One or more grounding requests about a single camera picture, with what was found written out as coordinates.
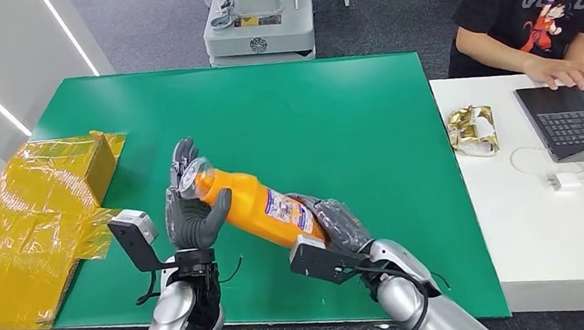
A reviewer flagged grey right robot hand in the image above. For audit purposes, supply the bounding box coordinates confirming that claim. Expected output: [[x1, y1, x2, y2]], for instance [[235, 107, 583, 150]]
[[286, 184, 377, 261]]

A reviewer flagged orange detergent bottle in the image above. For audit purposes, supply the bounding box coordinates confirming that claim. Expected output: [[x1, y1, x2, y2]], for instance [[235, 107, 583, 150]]
[[175, 143, 329, 262]]

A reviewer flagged person's right hand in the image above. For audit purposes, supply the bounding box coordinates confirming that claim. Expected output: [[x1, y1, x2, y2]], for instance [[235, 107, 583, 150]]
[[521, 50, 584, 98]]

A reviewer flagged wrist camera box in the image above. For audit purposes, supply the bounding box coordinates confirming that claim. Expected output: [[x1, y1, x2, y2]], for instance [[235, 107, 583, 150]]
[[286, 226, 377, 291], [106, 205, 164, 276]]

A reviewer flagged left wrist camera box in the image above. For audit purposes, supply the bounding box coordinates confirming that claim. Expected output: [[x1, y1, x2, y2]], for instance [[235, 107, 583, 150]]
[[106, 205, 164, 276]]

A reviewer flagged crumpled gold wrapper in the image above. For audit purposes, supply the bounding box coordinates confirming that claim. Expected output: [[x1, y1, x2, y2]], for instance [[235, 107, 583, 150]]
[[443, 102, 502, 162]]

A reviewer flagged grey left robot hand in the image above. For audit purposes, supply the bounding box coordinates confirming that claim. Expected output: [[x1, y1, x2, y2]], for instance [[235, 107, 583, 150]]
[[157, 133, 239, 254]]

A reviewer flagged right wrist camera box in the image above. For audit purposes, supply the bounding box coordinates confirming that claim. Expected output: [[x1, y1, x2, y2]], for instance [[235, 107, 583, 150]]
[[286, 226, 377, 291]]

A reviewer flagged yellow taped cardboard box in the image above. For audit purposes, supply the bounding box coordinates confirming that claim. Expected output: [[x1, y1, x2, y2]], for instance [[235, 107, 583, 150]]
[[0, 128, 148, 330]]

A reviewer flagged white charger adapter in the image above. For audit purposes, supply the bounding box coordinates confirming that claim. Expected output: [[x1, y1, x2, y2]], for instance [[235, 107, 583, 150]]
[[545, 169, 584, 194]]

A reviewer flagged thin white cable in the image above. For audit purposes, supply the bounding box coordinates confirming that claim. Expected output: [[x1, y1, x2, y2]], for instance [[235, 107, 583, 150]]
[[508, 139, 584, 191]]

